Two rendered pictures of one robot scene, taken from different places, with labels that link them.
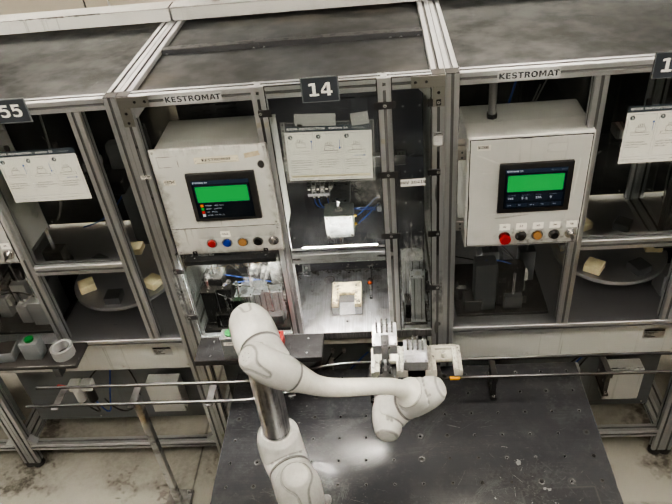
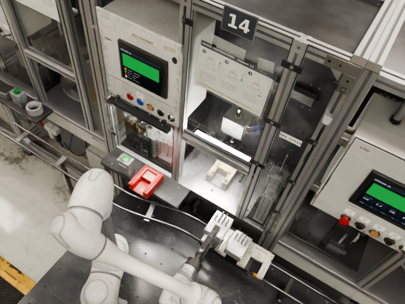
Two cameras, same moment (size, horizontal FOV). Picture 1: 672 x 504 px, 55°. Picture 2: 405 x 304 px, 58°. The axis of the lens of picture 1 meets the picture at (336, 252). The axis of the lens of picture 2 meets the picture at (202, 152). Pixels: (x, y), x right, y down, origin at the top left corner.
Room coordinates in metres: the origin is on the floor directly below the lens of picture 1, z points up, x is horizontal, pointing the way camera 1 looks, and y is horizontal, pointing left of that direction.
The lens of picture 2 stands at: (0.97, -0.30, 2.65)
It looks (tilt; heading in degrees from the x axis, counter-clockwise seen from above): 52 degrees down; 19
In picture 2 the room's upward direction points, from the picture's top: 8 degrees clockwise
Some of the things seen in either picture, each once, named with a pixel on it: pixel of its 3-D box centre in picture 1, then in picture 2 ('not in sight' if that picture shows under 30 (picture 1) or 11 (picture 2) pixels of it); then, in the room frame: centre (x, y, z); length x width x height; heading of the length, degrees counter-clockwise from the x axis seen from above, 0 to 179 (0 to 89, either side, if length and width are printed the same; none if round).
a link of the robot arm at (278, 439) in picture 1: (268, 395); (103, 230); (1.49, 0.29, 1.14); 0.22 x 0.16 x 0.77; 19
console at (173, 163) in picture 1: (224, 186); (155, 59); (2.14, 0.39, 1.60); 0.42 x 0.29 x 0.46; 84
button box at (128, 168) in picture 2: (232, 341); (127, 164); (1.94, 0.47, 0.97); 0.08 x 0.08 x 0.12; 84
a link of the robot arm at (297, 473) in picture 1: (298, 490); (99, 296); (1.30, 0.22, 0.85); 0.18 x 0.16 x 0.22; 19
